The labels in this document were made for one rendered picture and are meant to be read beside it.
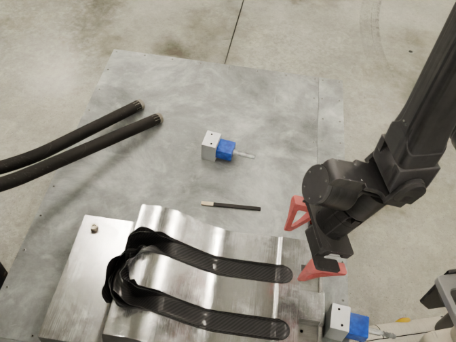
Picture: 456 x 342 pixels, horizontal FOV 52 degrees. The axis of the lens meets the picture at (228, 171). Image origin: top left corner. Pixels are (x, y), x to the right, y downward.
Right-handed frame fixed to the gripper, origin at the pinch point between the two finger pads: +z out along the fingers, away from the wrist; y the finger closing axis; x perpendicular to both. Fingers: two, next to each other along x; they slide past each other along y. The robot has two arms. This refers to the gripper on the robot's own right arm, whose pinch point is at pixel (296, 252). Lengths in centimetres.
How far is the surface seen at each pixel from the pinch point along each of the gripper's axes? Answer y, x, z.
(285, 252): -5.7, 5.8, 9.0
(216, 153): -37.4, 0.3, 18.3
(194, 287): -0.2, -11.2, 16.7
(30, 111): -144, -29, 127
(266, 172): -32.5, 12.5, 15.7
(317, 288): 1.6, 11.7, 9.0
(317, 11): -221, 124, 49
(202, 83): -67, 2, 21
